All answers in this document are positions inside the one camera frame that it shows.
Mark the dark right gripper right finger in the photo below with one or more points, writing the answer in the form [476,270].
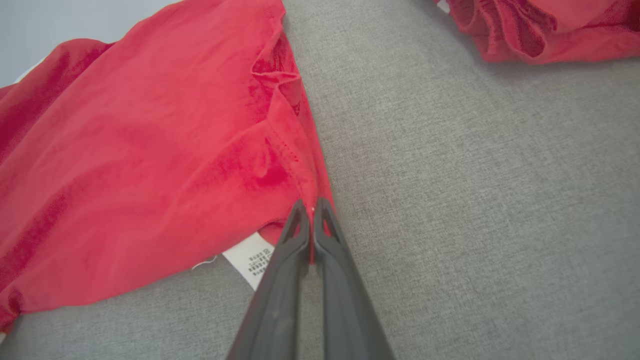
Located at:
[345,310]

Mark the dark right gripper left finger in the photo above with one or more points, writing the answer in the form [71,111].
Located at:
[275,310]

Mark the red jersey number 23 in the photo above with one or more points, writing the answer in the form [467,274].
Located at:
[150,150]

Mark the red shorts white stripe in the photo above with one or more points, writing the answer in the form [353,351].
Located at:
[550,30]

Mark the grey fabric sofa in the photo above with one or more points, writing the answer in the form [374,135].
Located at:
[475,200]

